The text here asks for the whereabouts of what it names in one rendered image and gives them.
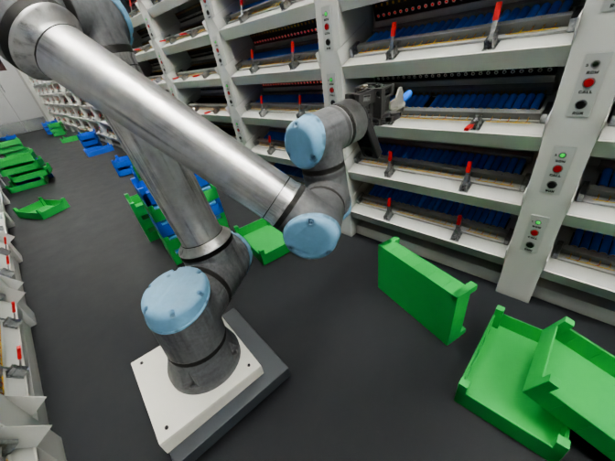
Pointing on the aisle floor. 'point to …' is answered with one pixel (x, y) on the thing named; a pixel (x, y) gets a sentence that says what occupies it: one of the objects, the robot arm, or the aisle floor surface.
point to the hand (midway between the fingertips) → (397, 106)
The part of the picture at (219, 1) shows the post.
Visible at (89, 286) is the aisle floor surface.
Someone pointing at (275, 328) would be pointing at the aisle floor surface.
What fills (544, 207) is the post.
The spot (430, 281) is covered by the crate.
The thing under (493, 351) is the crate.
